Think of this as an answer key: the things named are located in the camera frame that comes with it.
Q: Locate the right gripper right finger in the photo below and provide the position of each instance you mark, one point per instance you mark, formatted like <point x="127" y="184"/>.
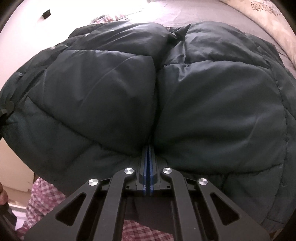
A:
<point x="198" y="210"/>

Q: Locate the dark green puffer jacket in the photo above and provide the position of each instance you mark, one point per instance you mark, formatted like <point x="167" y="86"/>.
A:
<point x="211" y="100"/>

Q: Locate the beige floral comforter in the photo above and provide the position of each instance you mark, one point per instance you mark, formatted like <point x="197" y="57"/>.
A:
<point x="265" y="14"/>

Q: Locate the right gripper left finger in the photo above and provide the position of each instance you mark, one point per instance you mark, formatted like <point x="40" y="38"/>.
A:
<point x="96" y="211"/>

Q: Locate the black wall socket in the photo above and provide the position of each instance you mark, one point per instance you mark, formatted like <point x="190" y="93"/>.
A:
<point x="46" y="14"/>

